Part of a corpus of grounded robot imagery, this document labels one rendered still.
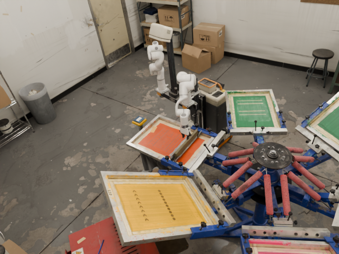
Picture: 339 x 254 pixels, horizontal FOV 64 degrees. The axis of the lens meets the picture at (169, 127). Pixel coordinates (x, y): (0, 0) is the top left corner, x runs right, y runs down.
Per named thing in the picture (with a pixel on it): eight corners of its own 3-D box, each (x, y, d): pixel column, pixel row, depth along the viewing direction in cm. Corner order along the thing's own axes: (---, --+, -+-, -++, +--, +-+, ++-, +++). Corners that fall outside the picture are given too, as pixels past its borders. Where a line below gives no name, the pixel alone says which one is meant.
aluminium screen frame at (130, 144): (126, 145, 298) (125, 143, 296) (158, 116, 332) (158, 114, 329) (186, 174, 259) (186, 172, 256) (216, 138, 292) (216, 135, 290)
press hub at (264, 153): (232, 241, 302) (239, 157, 215) (246, 214, 325) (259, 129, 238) (267, 260, 283) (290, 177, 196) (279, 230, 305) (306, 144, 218)
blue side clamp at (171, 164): (161, 164, 274) (160, 159, 269) (164, 161, 277) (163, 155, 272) (185, 176, 259) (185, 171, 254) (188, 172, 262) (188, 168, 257)
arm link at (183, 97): (188, 94, 268) (188, 116, 268) (175, 96, 269) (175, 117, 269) (187, 94, 259) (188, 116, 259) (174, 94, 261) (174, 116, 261)
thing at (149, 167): (144, 171, 324) (137, 145, 297) (146, 169, 326) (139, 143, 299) (176, 187, 301) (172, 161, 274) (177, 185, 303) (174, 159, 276)
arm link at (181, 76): (176, 67, 270) (194, 66, 267) (179, 79, 306) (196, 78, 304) (176, 81, 268) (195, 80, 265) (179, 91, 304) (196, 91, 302)
